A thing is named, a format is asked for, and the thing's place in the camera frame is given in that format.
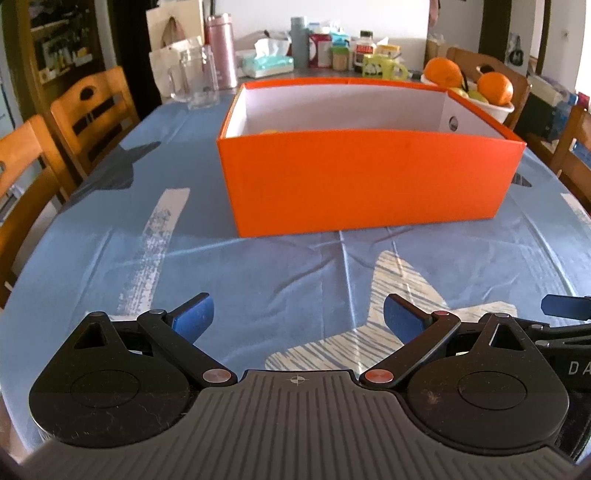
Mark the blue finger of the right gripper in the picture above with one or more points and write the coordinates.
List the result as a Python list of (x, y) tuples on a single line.
[(569, 307)]

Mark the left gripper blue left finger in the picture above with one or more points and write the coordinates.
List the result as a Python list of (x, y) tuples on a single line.
[(174, 334)]

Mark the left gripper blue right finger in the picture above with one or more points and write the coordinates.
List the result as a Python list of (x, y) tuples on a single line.
[(423, 335)]

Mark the blue patterned tablecloth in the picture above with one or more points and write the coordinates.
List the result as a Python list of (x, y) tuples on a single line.
[(152, 227)]

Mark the wooden chair right near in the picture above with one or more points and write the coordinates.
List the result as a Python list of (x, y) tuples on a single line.
[(570, 169)]

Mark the orange cardboard box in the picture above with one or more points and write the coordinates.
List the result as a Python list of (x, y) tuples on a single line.
[(354, 153)]

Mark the wooden chair left near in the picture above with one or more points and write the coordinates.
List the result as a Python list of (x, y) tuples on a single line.
[(19, 150)]

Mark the wooden chair left far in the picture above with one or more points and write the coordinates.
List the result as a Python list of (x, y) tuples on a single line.
[(93, 116)]

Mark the large orange in basket right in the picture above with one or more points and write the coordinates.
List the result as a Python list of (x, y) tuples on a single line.
[(496, 87)]

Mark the large orange in basket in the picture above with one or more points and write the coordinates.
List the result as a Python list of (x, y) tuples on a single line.
[(444, 73), (496, 87)]

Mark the yellow green pear in basket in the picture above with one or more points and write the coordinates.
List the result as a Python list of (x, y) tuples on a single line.
[(477, 96)]

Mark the clear glass jar mug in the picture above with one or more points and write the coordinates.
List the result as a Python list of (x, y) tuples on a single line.
[(193, 80)]

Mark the large orange in basket left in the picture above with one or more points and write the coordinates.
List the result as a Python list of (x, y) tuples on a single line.
[(444, 73)]

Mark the green yellow mug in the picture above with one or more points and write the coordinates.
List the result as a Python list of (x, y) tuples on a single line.
[(383, 67)]

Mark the teal tissue box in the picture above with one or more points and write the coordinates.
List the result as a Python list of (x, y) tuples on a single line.
[(270, 57)]

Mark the dark cap medicine bottle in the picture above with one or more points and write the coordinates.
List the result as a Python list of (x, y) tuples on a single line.
[(364, 45)]

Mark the pink thermos bottle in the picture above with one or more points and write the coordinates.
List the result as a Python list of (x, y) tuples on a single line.
[(219, 36)]

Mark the red labelled jar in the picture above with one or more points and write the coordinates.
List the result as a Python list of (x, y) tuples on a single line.
[(319, 46)]

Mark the white paper bag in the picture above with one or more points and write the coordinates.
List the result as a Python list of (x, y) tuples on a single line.
[(173, 27)]

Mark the grey tall bottle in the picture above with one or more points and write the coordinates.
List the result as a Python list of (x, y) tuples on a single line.
[(300, 50)]

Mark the wooden bookshelf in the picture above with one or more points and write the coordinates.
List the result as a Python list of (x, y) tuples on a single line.
[(49, 45)]

